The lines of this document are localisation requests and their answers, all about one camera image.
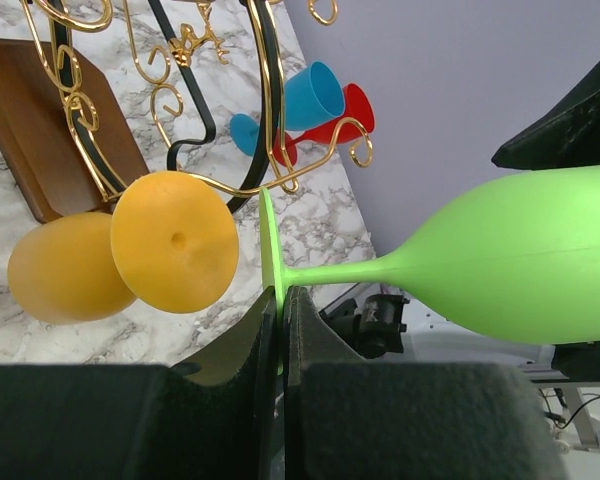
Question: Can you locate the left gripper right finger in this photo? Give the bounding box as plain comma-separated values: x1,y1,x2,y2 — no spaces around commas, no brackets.
283,287,565,479

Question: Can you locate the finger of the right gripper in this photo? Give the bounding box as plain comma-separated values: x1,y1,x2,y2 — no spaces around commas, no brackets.
491,61,600,170

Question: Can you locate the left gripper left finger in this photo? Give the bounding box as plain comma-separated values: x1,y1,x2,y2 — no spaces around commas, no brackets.
0,289,277,479

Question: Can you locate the green wine glass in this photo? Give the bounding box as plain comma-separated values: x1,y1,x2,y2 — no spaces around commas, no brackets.
258,163,600,377

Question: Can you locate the yellow wine glass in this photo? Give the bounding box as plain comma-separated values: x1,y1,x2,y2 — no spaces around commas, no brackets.
7,171,239,324

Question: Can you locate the red wine glass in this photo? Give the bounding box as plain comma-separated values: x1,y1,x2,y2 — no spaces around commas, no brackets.
272,82,376,167

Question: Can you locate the blue wine glass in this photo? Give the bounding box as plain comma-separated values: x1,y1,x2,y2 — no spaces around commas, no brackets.
229,61,345,155

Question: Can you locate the gold wire wine glass rack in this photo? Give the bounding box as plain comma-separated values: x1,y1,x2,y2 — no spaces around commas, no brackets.
0,1,372,223

